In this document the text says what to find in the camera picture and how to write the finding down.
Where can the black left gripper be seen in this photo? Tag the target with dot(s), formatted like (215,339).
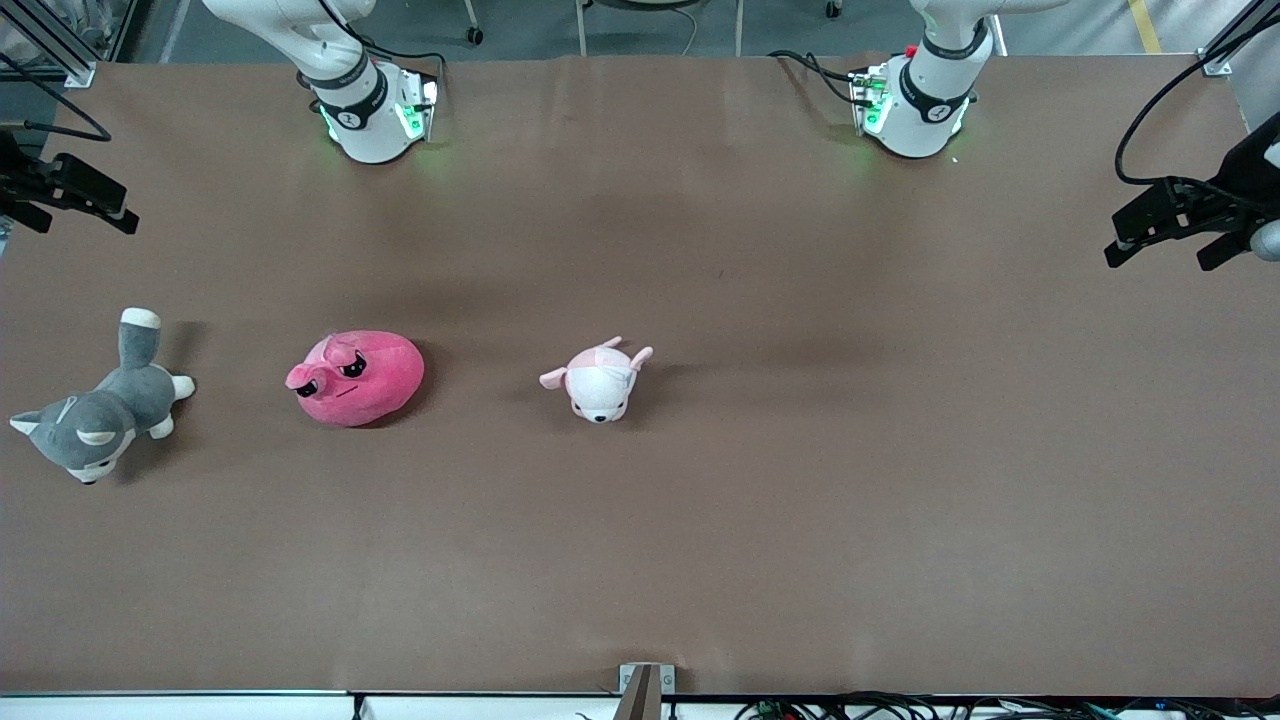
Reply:
(1243,183)

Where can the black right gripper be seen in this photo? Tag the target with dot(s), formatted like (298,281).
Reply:
(14,181)

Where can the round pink plush toy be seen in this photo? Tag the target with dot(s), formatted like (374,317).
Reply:
(375,385)

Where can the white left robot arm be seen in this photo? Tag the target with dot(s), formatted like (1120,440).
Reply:
(925,105)

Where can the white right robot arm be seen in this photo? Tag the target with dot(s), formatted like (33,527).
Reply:
(365,110)

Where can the grey and white husky plush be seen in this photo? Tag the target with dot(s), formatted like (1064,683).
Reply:
(110,405)

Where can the white metal stand leg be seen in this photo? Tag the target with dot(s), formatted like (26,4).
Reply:
(581,25)
(740,25)

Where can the white and pink dog plush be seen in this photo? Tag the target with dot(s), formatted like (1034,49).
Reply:
(598,385)

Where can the aluminium frame post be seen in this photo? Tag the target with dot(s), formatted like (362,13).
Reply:
(60,50)
(1230,45)

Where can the grey metal mounting bracket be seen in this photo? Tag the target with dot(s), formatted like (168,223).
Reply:
(645,690)

